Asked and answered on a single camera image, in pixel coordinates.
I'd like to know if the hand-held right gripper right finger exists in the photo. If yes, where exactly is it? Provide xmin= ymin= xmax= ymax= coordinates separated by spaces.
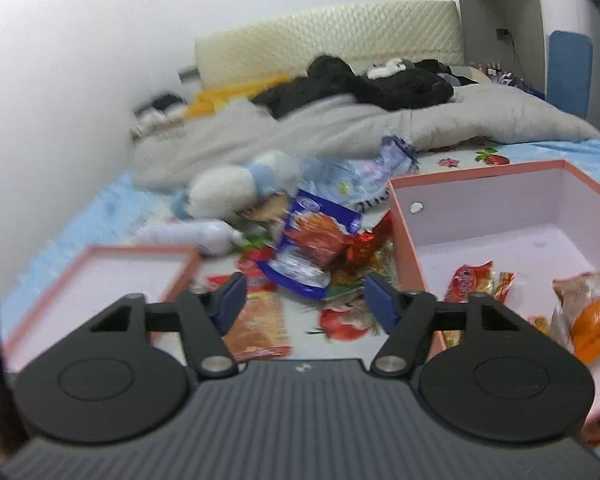
xmin=364 ymin=272 xmax=531 ymax=378

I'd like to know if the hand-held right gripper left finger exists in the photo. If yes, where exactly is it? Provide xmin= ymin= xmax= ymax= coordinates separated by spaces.
xmin=77 ymin=272 xmax=248 ymax=380

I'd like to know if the orange snack packet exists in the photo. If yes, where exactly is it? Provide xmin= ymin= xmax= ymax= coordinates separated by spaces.
xmin=222 ymin=292 xmax=293 ymax=363

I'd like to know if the pile of snack packets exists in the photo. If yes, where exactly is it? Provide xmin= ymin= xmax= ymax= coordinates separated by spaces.
xmin=207 ymin=195 xmax=398 ymax=311

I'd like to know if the red foil candy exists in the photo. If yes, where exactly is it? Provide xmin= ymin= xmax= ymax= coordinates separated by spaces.
xmin=347 ymin=230 xmax=393 ymax=266

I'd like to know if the red snack packet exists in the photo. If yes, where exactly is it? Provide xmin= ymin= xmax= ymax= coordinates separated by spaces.
xmin=442 ymin=261 xmax=496 ymax=303

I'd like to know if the blue snack packet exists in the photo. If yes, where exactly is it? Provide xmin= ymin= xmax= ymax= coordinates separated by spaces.
xmin=257 ymin=189 xmax=363 ymax=301

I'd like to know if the orange cardboard box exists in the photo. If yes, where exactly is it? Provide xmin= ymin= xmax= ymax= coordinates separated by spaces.
xmin=387 ymin=159 xmax=600 ymax=448

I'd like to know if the orange bread packet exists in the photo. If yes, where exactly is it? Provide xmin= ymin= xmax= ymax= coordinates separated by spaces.
xmin=552 ymin=260 xmax=600 ymax=366

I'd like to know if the white spray bottle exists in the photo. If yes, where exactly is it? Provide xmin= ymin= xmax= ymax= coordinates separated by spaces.
xmin=135 ymin=219 xmax=246 ymax=256

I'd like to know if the white blue plush toy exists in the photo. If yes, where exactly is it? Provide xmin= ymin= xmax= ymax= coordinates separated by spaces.
xmin=172 ymin=150 xmax=303 ymax=221

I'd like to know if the orange box lid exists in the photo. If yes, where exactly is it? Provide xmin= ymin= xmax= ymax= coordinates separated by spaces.
xmin=0 ymin=244 xmax=203 ymax=361

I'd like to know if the clear plastic bag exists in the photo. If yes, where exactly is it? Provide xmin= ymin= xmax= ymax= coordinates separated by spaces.
xmin=300 ymin=135 xmax=421 ymax=211

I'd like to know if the blue dotted bedsheet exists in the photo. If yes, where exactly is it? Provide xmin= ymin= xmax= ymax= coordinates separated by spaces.
xmin=0 ymin=137 xmax=600 ymax=311

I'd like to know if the grey blanket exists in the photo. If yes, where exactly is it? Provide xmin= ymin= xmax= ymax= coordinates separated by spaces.
xmin=132 ymin=82 xmax=600 ymax=191

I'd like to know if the yellow pillow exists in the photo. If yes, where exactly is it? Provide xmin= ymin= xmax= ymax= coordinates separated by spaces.
xmin=187 ymin=74 xmax=291 ymax=121

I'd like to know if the pile of folded clothes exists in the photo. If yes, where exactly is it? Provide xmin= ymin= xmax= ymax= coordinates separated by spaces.
xmin=130 ymin=91 xmax=191 ymax=137

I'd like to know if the black fluffy jacket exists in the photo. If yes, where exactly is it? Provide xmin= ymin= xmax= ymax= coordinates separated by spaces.
xmin=252 ymin=55 xmax=456 ymax=121

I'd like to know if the row of small bottles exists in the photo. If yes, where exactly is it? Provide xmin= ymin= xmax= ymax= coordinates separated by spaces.
xmin=472 ymin=60 xmax=506 ymax=81

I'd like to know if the blue white cloth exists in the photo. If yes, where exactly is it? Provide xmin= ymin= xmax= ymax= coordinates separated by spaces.
xmin=500 ymin=72 xmax=546 ymax=96

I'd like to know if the cream quilted headboard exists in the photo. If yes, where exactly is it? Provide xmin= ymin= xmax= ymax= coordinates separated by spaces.
xmin=195 ymin=0 xmax=466 ymax=88

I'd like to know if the blue chair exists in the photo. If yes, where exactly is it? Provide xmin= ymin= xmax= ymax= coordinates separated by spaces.
xmin=547 ymin=30 xmax=595 ymax=121

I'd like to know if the white wardrobe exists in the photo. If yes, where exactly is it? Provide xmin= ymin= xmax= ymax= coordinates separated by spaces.
xmin=452 ymin=0 xmax=600 ymax=111

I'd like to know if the black cable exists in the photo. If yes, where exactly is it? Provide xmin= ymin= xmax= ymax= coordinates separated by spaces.
xmin=509 ymin=35 xmax=525 ymax=82

